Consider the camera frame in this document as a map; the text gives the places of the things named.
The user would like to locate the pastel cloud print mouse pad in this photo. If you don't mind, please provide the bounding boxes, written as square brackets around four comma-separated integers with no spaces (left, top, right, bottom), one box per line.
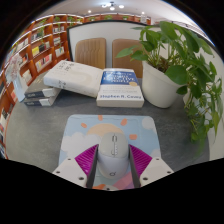
[58,114,163,191]

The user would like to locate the ceiling chandelier lamp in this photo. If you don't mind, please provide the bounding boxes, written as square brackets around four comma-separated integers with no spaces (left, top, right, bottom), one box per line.
[101,1,125,11]

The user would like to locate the blue and white book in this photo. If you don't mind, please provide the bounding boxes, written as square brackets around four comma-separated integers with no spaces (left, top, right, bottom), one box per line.
[95,68,145,109]

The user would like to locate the orange wooden bookshelf unit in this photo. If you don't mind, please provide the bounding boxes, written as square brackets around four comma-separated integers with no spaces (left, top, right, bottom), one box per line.
[0,13,151,159]

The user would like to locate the white computer mouse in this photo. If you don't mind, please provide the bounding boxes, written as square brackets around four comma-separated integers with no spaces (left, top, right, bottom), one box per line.
[96,132,130,180]

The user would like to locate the tan upholstered chair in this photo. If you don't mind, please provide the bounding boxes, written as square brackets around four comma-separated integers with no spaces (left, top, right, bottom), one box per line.
[74,37,108,70]
[111,38,144,79]

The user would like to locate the recessed ceiling spotlights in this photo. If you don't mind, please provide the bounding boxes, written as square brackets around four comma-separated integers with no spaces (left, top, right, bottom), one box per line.
[87,9,146,16]

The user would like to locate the green plant in white pot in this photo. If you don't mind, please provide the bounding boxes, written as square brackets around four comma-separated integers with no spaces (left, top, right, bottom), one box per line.
[115,20,224,156]

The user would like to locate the thick white book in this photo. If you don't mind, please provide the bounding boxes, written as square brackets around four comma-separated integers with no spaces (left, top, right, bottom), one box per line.
[43,59,104,99]

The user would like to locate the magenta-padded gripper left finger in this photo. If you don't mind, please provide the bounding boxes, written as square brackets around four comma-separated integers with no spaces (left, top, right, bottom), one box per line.
[52,143,100,189]

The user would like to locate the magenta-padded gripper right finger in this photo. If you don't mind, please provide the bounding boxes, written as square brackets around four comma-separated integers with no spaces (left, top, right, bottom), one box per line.
[128,143,175,188]

